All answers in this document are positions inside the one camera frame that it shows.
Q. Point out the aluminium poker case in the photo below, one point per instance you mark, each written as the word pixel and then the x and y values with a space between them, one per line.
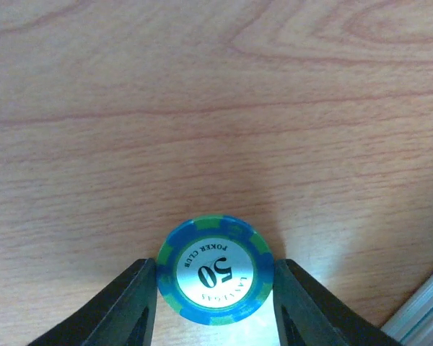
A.
pixel 412 324

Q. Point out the single blue green chip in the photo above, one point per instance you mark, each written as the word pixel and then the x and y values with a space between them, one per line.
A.
pixel 215 270

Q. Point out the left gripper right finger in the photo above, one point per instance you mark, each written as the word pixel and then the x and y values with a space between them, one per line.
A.
pixel 307 313

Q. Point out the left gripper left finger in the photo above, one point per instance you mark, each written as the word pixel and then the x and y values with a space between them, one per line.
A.
pixel 122 313

